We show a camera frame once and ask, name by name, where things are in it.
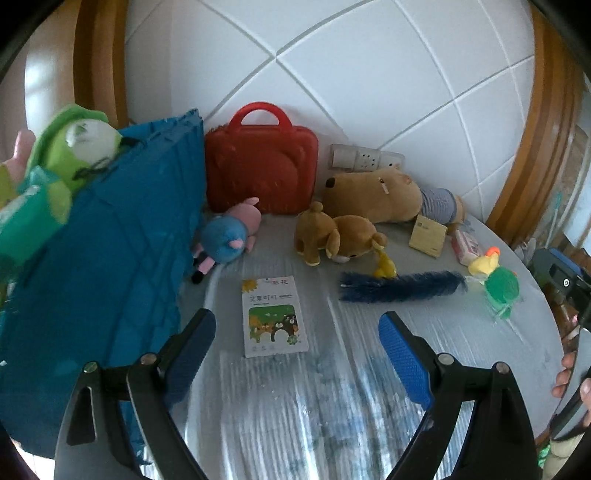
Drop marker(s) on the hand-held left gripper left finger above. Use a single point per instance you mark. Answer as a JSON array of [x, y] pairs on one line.
[[189, 355]]

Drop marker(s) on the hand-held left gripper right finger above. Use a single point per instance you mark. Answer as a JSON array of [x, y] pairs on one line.
[[406, 364]]

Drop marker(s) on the green frog yellow duck plush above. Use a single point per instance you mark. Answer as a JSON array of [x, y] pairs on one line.
[[501, 286]]

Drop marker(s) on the white booklet green picture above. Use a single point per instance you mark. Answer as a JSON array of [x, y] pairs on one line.
[[272, 318]]

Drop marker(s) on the blue plastic container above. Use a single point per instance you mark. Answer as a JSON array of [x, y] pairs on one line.
[[115, 258]]

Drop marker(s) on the large green frog plush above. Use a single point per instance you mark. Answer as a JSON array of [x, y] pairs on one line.
[[60, 147]]

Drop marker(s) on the pink plush toy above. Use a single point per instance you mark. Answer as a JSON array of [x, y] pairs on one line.
[[18, 157]]

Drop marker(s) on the person's right hand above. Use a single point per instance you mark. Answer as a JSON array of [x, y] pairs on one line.
[[567, 371]]

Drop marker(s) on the blue fuzzy brush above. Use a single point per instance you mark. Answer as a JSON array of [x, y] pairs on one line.
[[401, 286]]

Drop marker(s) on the pink tissue packet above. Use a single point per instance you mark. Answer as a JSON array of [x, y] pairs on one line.
[[466, 247]]

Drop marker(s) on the small yellow toy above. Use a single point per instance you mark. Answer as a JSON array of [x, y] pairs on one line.
[[385, 267]]

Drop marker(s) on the pink pig plush blue body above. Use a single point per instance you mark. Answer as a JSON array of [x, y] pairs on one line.
[[221, 235]]

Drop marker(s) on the yellow paper card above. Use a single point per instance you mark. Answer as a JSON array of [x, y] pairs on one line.
[[427, 235]]

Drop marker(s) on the small brown bear plush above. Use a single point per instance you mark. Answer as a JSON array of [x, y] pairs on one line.
[[332, 230]]

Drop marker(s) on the brown capybara plush striped shirt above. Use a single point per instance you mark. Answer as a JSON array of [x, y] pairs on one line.
[[374, 198]]

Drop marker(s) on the red carry case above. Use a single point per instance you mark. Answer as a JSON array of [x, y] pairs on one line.
[[258, 170]]

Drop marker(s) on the white power strip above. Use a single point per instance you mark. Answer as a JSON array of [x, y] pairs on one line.
[[364, 159]]

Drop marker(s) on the wooden door frame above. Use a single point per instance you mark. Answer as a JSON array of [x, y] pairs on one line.
[[535, 138], [99, 60]]

